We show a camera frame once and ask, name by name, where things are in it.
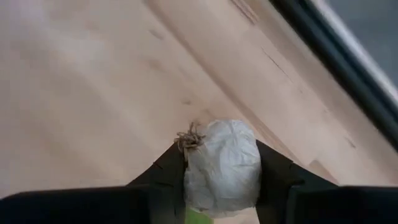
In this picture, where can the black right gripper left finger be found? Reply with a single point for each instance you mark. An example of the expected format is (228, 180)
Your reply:
(168, 186)

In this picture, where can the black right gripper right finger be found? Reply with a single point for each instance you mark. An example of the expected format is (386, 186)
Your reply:
(276, 180)

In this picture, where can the white garlic bulb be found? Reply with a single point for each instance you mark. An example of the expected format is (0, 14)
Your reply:
(224, 168)

